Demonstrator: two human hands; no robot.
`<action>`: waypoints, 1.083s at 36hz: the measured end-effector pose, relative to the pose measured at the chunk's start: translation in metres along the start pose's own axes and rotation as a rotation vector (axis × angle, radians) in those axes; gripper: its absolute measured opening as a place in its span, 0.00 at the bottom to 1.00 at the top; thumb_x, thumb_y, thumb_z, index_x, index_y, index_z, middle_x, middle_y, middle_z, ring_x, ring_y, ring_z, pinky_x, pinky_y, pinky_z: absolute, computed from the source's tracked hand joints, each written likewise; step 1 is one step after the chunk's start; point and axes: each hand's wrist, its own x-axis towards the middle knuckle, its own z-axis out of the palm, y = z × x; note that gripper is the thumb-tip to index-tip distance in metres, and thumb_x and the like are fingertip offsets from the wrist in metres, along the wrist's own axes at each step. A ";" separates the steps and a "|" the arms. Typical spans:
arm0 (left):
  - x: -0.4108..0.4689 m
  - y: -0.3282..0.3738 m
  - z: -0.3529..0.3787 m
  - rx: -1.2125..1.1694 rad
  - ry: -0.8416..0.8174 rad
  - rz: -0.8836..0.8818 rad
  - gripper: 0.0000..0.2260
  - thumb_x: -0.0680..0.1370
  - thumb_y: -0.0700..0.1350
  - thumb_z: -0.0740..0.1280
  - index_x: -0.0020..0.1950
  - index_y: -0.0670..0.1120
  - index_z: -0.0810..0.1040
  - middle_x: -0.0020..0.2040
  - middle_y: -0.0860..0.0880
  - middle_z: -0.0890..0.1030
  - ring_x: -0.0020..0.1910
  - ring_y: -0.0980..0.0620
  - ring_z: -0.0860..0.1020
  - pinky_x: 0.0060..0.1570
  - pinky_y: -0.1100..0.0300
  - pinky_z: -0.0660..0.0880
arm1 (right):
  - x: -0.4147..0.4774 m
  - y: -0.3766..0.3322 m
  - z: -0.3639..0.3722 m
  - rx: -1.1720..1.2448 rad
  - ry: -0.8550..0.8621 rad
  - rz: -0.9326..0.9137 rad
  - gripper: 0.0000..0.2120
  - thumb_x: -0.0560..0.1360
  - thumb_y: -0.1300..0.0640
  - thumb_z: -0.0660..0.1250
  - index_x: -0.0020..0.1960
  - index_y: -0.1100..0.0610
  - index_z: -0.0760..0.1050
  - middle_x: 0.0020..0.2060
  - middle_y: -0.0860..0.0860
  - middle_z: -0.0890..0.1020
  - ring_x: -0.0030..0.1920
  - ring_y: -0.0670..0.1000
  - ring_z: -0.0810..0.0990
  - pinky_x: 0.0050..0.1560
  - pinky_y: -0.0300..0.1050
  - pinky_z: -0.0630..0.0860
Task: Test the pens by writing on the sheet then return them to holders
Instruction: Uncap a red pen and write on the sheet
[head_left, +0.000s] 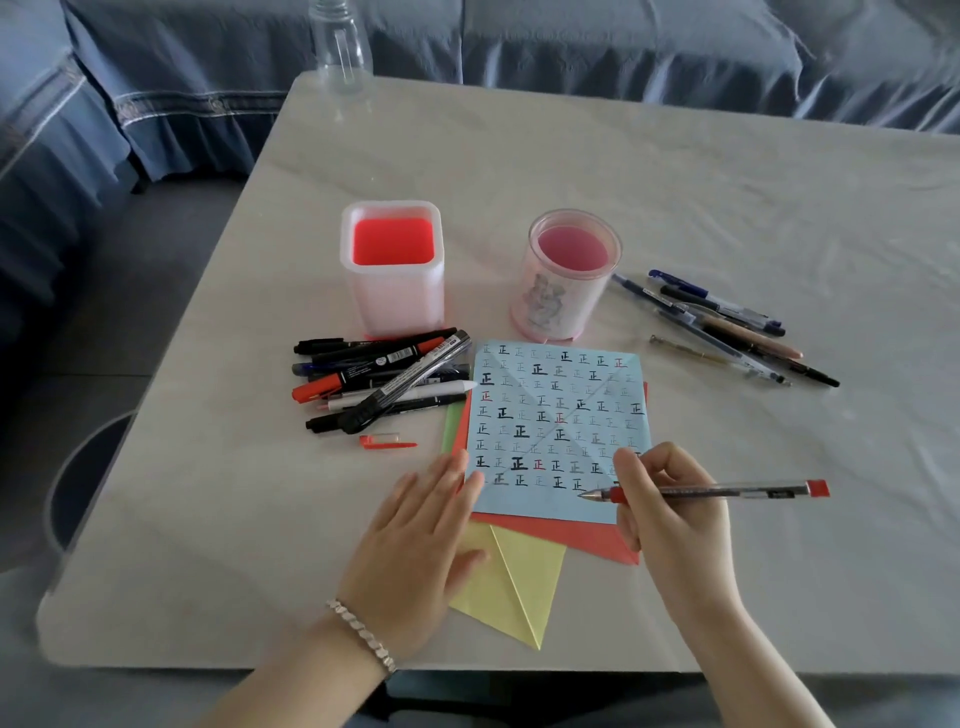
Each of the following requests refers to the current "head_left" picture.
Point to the pile of assorted pens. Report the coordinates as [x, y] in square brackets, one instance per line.
[720, 315]

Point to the black marker with barcode label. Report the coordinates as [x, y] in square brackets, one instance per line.
[450, 371]

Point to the blue covered sofa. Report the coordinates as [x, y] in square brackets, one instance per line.
[187, 75]

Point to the thick black grey marker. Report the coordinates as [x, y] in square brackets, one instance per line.
[405, 382]

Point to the round pink pen holder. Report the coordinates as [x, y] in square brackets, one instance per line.
[547, 300]

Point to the thin black fineliner pen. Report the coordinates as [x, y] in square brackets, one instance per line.
[322, 424]

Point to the green paper sheet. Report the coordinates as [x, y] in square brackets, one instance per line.
[452, 427]

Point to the blue paper with writing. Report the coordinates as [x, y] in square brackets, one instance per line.
[540, 502]

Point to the white pen with black label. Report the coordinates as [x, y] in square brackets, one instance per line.
[450, 388]

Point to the red black double-tip marker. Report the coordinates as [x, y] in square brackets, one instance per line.
[315, 390]

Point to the yellow paper sheet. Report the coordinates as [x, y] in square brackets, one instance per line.
[525, 592]

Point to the person's left hand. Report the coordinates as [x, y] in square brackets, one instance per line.
[405, 570]

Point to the red clip pen cap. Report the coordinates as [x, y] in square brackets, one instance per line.
[382, 442]

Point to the square white red pen holder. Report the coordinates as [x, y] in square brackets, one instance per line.
[397, 300]

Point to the thin black pen with clip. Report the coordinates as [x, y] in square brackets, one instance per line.
[810, 375]

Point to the clear glass jar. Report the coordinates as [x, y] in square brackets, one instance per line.
[341, 45]

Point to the black marker pen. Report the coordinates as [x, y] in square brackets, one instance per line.
[315, 346]

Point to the slim navy pen white end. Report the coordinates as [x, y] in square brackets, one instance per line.
[735, 356]

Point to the red gel pen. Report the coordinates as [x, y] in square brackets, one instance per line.
[750, 491]

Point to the red paper sheet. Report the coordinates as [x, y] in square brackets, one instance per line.
[585, 536]

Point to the person's right hand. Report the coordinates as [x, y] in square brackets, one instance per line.
[690, 555]

